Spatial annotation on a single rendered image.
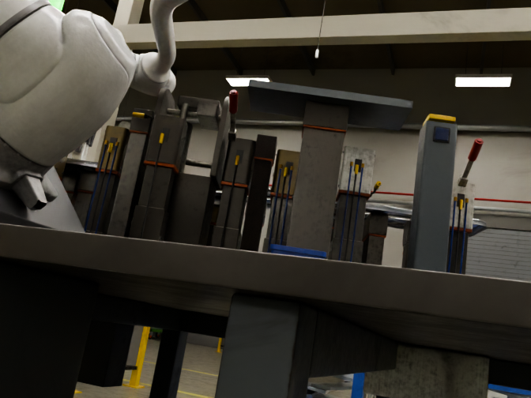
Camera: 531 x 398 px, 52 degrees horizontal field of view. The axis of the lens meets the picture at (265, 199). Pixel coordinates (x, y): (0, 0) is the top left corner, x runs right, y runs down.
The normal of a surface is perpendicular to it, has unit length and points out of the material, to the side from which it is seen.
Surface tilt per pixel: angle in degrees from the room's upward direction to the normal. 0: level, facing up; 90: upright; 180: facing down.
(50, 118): 132
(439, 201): 90
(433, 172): 90
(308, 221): 90
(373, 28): 90
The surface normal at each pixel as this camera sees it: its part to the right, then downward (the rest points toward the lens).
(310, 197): -0.03, -0.24
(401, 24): -0.30, -0.27
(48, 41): 0.24, -0.08
